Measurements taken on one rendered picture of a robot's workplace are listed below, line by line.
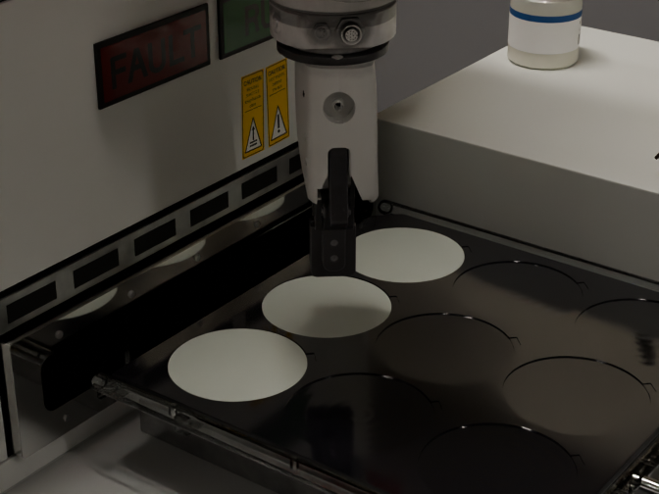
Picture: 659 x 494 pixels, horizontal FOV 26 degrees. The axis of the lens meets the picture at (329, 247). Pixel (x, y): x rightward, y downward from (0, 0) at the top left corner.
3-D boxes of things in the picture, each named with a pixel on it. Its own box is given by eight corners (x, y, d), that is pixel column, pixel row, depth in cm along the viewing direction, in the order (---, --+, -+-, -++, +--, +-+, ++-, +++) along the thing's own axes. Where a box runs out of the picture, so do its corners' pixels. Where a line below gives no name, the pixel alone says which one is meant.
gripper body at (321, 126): (398, 50, 90) (394, 210, 96) (380, 2, 100) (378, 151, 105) (280, 53, 90) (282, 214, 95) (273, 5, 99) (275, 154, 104)
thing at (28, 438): (7, 453, 102) (-7, 338, 98) (361, 234, 134) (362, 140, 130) (24, 462, 101) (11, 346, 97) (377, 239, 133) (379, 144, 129)
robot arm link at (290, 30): (405, 16, 90) (404, 61, 91) (388, -24, 98) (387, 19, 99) (272, 19, 89) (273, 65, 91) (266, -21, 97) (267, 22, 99)
